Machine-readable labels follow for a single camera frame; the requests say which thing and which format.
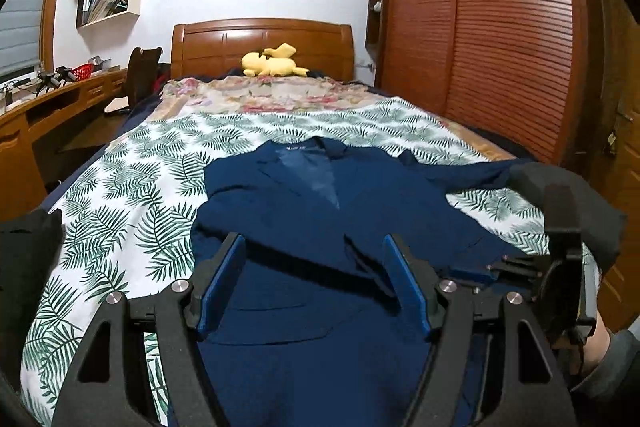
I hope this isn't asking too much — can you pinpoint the navy blue suit jacket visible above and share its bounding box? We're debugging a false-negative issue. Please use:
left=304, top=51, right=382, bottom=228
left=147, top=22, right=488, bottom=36
left=190, top=136, right=516, bottom=426

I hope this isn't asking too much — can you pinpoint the right forearm grey sleeve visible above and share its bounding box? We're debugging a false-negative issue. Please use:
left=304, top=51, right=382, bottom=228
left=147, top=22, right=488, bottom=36
left=570, top=329, right=639, bottom=427

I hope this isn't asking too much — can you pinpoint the right hand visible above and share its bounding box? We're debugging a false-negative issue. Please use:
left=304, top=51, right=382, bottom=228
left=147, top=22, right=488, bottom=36
left=582, top=321, right=611, bottom=373

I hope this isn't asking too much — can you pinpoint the palm leaf print duvet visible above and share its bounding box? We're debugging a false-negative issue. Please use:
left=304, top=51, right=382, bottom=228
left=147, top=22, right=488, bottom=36
left=19, top=95, right=601, bottom=427

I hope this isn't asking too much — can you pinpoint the black folded garment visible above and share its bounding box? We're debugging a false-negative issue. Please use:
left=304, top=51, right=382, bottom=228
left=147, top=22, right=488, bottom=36
left=1, top=209, right=63, bottom=389

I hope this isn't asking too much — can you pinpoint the wooden desk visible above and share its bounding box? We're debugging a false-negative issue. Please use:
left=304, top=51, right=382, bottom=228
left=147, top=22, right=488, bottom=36
left=1, top=69, right=127, bottom=221

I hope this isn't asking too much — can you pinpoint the wooden louvered wardrobe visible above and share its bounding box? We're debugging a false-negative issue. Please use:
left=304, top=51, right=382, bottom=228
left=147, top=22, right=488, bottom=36
left=366, top=0, right=599, bottom=168

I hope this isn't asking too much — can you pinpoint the floral blanket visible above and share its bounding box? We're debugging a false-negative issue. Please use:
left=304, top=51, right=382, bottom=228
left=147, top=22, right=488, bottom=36
left=149, top=76, right=384, bottom=121

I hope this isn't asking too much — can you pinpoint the red basket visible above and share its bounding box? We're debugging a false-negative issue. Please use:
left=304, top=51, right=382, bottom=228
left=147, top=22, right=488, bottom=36
left=72, top=63, right=94, bottom=81

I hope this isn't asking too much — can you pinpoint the dark wooden chair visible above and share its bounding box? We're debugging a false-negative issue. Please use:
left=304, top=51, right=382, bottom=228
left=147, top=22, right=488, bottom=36
left=103, top=46, right=163, bottom=115

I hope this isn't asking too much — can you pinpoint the yellow plush toy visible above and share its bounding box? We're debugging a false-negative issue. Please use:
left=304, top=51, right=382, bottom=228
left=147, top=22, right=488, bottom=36
left=241, top=43, right=309, bottom=77

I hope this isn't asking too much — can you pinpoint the wooden headboard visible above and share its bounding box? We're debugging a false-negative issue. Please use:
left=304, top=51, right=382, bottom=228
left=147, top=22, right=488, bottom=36
left=170, top=18, right=355, bottom=82

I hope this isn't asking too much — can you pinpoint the grey window blind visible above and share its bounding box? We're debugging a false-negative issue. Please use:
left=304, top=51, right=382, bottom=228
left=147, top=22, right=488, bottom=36
left=0, top=0, right=43, bottom=78

